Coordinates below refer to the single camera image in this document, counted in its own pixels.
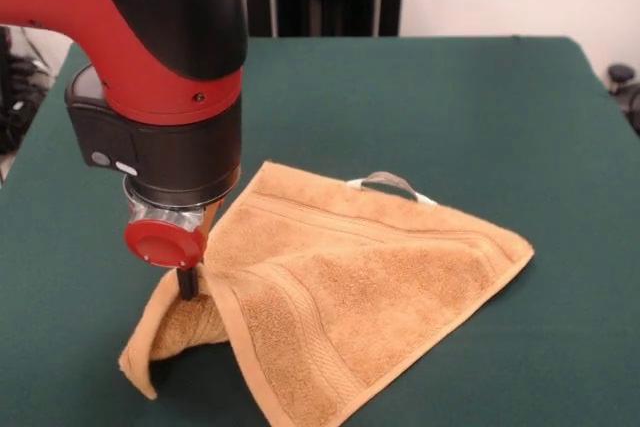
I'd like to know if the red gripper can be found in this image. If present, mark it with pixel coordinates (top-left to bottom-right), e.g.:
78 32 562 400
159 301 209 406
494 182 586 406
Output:
123 196 225 303

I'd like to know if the tan terry towel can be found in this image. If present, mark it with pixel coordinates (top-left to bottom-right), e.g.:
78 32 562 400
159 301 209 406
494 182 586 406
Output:
118 160 535 427

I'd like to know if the dark green table cloth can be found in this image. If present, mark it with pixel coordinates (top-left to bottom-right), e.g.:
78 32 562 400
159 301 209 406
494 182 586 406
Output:
0 35 640 427

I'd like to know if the dark stand base foot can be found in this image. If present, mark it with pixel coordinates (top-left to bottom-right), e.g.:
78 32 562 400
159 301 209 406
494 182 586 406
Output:
606 63 640 137

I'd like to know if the black equipment with cables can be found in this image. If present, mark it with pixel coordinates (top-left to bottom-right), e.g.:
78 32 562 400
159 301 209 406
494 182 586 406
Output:
0 25 71 154

